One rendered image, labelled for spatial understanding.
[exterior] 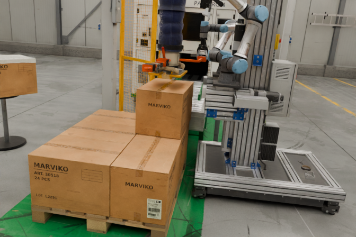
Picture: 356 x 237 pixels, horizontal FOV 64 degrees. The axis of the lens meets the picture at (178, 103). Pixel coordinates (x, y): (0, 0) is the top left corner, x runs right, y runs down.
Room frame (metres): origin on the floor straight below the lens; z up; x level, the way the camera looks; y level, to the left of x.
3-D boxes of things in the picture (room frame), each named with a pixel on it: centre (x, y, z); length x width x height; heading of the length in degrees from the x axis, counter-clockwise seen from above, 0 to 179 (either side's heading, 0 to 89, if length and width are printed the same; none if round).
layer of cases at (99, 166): (2.31, 0.44, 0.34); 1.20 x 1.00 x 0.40; 172
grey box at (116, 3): (3.79, 0.86, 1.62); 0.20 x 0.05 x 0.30; 172
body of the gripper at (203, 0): (2.14, -0.15, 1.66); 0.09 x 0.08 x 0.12; 85
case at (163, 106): (2.57, 0.11, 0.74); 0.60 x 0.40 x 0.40; 170
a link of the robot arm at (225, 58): (2.37, -0.40, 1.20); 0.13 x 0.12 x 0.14; 21
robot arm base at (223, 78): (2.37, -0.40, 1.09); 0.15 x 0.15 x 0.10
